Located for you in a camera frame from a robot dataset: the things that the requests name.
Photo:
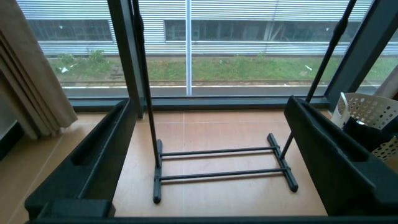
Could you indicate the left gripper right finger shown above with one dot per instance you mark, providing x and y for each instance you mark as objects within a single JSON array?
[{"x": 335, "y": 161}]

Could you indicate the black clothes rack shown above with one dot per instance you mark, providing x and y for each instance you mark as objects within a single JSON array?
[{"x": 157, "y": 189}]

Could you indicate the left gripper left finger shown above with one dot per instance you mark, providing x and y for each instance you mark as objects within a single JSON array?
[{"x": 93, "y": 161}]

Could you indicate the white laundry basket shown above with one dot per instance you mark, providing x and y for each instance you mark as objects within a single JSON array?
[{"x": 367, "y": 107}]

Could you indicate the black garment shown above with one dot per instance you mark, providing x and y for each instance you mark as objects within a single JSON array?
[{"x": 360, "y": 137}]

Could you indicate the window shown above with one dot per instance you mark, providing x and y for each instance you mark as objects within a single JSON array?
[{"x": 124, "y": 46}]

